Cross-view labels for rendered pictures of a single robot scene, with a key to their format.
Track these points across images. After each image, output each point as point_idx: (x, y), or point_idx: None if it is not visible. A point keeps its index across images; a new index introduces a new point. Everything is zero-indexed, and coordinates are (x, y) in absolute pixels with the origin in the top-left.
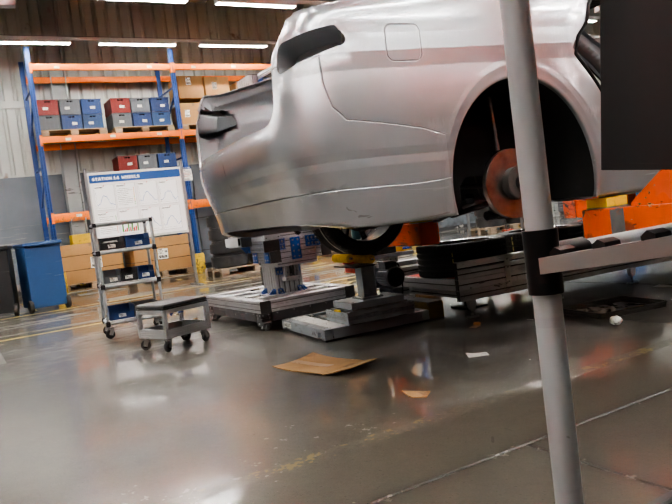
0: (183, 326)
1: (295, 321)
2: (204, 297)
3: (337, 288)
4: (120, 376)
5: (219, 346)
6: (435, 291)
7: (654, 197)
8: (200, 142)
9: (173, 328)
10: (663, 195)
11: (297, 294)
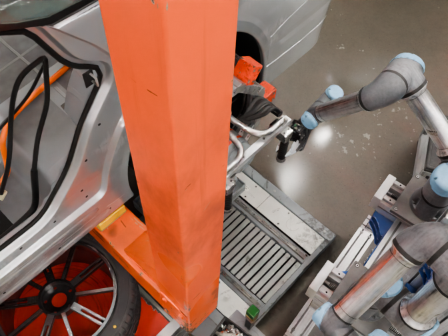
0: (419, 150)
1: (300, 211)
2: (425, 165)
3: (295, 318)
4: (380, 67)
5: (363, 161)
6: None
7: None
8: None
9: (424, 141)
10: None
11: (341, 270)
